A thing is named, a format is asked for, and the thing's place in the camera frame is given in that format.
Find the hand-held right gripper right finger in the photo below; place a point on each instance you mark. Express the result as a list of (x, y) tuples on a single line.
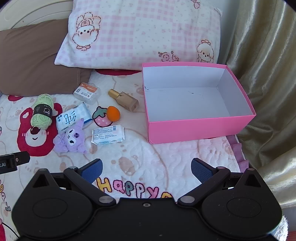
[(201, 171)]

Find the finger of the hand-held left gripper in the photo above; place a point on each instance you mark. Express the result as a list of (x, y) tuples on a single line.
[(22, 158)]

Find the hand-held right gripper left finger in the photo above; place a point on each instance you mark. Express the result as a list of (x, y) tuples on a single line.
[(93, 171)]

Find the purple plush toy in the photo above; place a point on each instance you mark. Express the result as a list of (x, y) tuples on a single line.
[(71, 139)]

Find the green yarn ball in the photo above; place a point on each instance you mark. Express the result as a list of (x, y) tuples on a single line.
[(39, 121)]

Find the pink cardboard box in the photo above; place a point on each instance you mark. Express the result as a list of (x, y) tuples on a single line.
[(196, 129)]

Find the blue white tissue packet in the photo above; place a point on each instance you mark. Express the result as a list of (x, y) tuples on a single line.
[(74, 115)]

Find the white wet wipe packet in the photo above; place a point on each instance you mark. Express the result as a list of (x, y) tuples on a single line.
[(107, 134)]

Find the pink ruffled bed skirt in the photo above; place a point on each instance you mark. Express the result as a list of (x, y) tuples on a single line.
[(239, 153)]

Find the printed cartoon blanket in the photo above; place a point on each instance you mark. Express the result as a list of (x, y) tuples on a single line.
[(161, 153)]

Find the orange makeup sponge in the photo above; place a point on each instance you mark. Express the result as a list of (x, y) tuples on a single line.
[(113, 114)]

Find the gold perfume bottle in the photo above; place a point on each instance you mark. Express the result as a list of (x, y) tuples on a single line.
[(126, 99)]

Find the small orange white packet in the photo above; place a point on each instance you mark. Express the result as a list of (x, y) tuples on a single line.
[(89, 92)]

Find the brown pillow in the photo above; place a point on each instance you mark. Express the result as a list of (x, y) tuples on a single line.
[(30, 60)]

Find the gold curtain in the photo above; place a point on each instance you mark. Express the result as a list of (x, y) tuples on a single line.
[(266, 69)]

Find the pink checked cartoon pillow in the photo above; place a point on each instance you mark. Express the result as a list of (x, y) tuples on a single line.
[(138, 34)]

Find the white headboard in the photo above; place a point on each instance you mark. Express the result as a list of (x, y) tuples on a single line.
[(34, 14)]

